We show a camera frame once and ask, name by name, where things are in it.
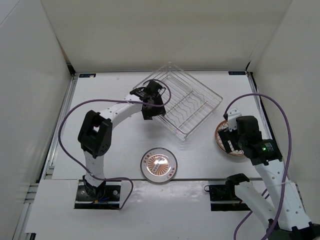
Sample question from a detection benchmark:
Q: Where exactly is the white plate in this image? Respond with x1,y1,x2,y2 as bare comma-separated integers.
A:
214,120,245,157

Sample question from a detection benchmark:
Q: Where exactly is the metal wire dish rack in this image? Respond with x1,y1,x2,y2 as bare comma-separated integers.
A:
135,62,223,140

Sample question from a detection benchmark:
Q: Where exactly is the plate with orange sunburst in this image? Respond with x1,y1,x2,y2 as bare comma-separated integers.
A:
140,147,178,185

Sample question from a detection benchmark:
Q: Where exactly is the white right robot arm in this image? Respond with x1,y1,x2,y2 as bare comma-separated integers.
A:
218,112,320,240

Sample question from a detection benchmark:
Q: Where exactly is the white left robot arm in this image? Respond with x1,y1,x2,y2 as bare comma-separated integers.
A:
77,79,166,200

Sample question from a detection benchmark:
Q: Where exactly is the right blue corner label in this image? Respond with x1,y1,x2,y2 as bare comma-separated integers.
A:
228,71,246,76

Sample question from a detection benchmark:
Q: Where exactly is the blue corner label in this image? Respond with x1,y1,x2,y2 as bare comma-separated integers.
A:
228,71,246,76
78,73,96,78

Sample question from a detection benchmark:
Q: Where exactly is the left blue corner label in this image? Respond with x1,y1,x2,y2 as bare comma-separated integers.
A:
78,73,96,78

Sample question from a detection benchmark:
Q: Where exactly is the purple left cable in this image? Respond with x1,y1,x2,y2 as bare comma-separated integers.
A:
57,79,172,211

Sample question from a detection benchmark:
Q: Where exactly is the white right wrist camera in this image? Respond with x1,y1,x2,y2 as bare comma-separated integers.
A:
223,107,242,132

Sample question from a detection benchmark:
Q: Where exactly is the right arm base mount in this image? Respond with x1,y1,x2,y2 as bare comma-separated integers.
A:
203,184,250,212

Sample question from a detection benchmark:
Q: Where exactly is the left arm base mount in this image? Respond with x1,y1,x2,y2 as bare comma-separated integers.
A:
74,181,122,210

